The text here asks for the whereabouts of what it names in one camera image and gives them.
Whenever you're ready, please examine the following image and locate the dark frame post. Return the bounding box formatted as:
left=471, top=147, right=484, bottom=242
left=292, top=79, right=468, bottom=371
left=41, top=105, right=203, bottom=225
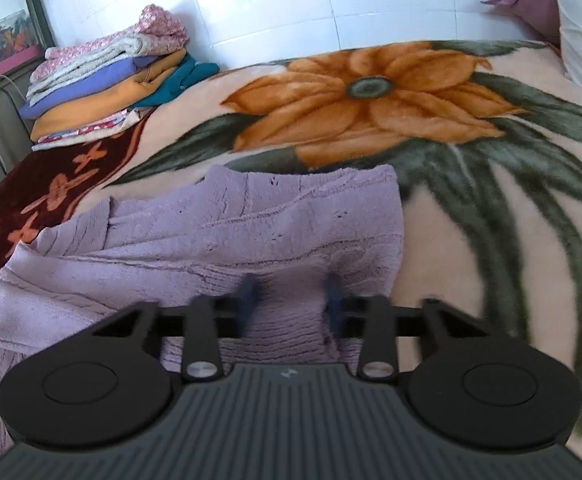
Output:
left=18, top=0, right=56, bottom=50

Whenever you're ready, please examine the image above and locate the stack of folded clothes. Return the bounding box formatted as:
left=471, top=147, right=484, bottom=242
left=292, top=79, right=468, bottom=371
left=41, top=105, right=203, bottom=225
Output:
left=20, top=4, right=221, bottom=152

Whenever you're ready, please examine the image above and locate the mauve pillow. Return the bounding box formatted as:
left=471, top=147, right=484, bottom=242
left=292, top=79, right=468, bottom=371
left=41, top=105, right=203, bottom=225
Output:
left=481, top=0, right=564, bottom=51

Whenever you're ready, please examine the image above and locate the lilac knit cardigan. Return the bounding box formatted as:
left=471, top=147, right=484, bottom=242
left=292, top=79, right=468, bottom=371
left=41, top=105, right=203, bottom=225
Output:
left=0, top=164, right=406, bottom=461

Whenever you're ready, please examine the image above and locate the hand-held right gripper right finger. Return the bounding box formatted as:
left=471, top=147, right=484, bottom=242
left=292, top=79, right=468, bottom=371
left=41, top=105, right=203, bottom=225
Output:
left=322, top=274, right=484, bottom=382

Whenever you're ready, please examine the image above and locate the clear storage box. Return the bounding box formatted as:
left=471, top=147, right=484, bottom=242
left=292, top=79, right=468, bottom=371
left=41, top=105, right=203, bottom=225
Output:
left=0, top=10, right=44, bottom=93

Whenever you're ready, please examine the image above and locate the grey cabinet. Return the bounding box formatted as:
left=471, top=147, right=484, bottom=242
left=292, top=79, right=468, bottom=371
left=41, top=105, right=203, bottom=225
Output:
left=0, top=52, right=47, bottom=196

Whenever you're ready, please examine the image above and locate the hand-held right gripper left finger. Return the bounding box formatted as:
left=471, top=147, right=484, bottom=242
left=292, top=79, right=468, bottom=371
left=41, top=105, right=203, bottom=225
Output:
left=88, top=275, right=261, bottom=382

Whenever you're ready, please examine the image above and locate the floral plush blanket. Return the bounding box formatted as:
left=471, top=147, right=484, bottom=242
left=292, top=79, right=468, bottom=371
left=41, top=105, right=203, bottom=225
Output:
left=0, top=40, right=582, bottom=471

